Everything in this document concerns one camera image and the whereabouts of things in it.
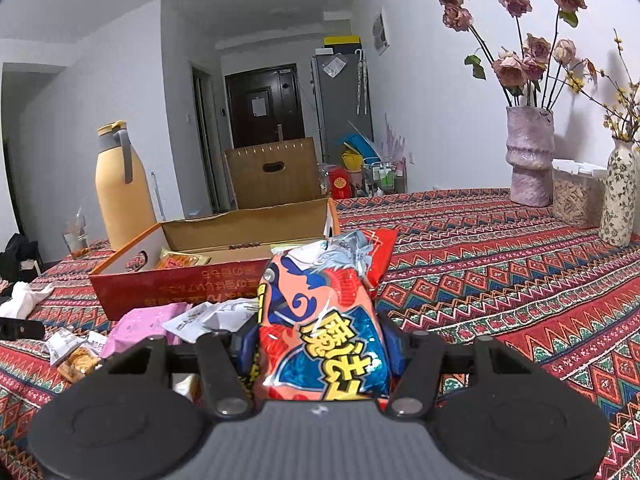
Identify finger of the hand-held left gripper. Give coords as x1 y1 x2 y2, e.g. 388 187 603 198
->
0 317 47 342

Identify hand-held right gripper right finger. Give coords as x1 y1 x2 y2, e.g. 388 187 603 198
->
376 309 540 421

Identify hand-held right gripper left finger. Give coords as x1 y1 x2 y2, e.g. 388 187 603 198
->
102 324 262 419

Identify white snack packet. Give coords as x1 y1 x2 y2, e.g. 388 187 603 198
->
162 297 261 345

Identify orange snack packet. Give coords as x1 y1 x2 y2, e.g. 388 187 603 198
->
57 345 106 383

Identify red blue snack bag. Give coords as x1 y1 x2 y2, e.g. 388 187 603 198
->
252 228 398 403

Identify red cardboard box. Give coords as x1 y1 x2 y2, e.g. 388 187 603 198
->
89 197 341 322

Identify pink snack packet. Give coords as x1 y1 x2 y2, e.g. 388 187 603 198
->
100 302 193 358

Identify white cloth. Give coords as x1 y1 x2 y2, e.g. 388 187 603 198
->
0 281 55 318

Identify small white grey packet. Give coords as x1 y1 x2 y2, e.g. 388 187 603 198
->
45 327 88 366

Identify clear drinking glass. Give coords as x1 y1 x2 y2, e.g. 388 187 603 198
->
62 215 91 260

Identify yellow red snack packet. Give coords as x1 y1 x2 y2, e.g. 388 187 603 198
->
154 250 212 271

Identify yellow thermos jug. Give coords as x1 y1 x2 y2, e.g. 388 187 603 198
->
95 121 158 252

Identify red round canister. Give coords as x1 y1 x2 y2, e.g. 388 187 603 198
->
327 166 353 200

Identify pale pink plastic sheet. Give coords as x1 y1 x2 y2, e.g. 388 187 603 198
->
382 112 407 161

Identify blue plastic item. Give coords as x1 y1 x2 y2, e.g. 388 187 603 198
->
335 132 373 158

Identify dark entrance door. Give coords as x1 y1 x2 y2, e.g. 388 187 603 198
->
224 65 302 150

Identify pink textured vase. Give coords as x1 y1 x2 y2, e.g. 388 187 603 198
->
505 106 556 208

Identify clear lidded food container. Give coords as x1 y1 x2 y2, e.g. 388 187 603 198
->
551 158 608 230

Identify grey refrigerator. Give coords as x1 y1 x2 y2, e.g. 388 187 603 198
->
311 49 375 166

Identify white folded umbrella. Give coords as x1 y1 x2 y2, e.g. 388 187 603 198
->
354 50 370 116

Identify floral patterned vase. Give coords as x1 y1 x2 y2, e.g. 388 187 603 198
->
599 137 638 248

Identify bunch of dried pink roses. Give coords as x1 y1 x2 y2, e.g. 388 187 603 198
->
434 0 598 108

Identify yellow blossom twigs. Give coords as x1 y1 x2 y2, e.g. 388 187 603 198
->
565 27 640 143

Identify wire trolley with bottles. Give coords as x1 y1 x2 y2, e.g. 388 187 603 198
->
361 157 408 197

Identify white wall panel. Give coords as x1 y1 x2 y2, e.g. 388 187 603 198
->
372 10 391 56

